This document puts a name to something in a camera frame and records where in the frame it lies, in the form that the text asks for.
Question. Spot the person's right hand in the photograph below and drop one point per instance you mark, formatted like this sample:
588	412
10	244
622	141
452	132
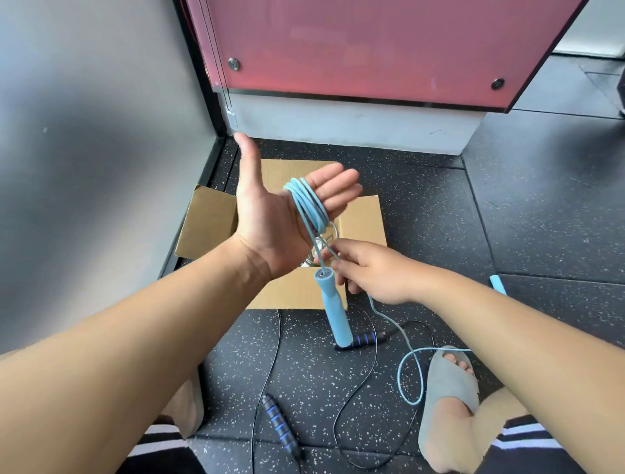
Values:
386	273

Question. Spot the person's left hand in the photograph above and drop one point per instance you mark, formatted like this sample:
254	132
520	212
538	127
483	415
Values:
268	224

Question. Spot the brown cardboard box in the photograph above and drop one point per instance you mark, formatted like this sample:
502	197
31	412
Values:
205	224

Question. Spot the person's left forearm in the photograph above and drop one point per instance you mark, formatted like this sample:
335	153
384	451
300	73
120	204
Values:
122	361

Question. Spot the person's right forearm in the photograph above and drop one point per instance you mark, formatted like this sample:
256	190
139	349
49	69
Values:
537	361

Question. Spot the grey right slipper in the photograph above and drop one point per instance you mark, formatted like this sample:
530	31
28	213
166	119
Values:
449	386

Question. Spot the silver panel bolt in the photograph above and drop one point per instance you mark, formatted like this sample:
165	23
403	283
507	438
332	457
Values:
234	64

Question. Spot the pink glass panel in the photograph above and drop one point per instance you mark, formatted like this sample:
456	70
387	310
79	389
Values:
381	44

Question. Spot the dark panel bolt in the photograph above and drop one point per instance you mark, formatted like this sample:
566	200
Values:
497	83

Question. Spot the black white-striped shorts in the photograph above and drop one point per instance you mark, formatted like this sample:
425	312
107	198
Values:
527	449

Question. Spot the black gym equipment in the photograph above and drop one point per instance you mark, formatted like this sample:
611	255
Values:
621	97

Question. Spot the black wall edge trim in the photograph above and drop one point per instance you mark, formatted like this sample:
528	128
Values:
200	68

